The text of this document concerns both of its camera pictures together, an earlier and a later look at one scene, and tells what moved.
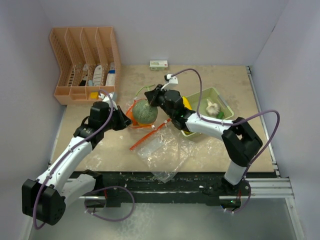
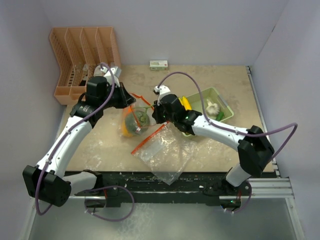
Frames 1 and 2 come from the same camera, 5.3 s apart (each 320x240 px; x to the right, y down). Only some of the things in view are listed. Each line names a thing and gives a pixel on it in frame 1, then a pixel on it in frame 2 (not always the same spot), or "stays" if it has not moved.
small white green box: [158, 65] stays
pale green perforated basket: [213, 105] stays
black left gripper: [123, 121] -> [124, 97]
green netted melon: [142, 112] -> [136, 122]
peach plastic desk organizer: [89, 62] stays
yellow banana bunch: [186, 103] stays
